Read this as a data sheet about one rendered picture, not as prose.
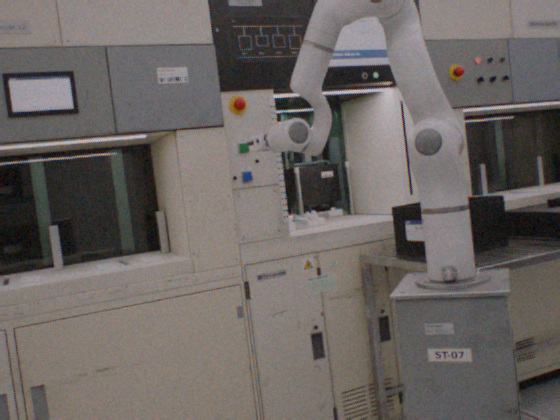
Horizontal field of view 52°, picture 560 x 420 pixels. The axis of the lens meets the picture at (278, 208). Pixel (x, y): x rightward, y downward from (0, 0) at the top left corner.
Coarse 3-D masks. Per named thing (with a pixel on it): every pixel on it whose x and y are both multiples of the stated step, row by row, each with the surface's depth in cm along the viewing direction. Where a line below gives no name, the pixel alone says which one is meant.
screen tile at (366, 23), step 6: (366, 18) 222; (372, 18) 223; (360, 24) 221; (366, 24) 222; (372, 24) 223; (378, 24) 224; (378, 30) 224; (360, 36) 221; (366, 36) 222; (372, 36) 223; (378, 36) 224; (384, 36) 225; (360, 42) 221; (366, 42) 222; (372, 42) 223; (378, 42) 224; (384, 42) 225
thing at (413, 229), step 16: (400, 208) 202; (416, 208) 195; (480, 208) 190; (496, 208) 195; (400, 224) 203; (416, 224) 196; (480, 224) 190; (496, 224) 194; (400, 240) 204; (416, 240) 197; (480, 240) 190; (496, 240) 194
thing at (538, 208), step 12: (540, 204) 222; (552, 204) 207; (516, 216) 208; (528, 216) 204; (540, 216) 199; (552, 216) 195; (516, 228) 209; (528, 228) 204; (540, 228) 200; (552, 228) 195; (552, 240) 195
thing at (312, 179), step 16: (304, 160) 279; (288, 176) 277; (304, 176) 269; (320, 176) 272; (336, 176) 276; (288, 192) 279; (304, 192) 269; (320, 192) 272; (336, 192) 276; (288, 208) 287; (320, 208) 284
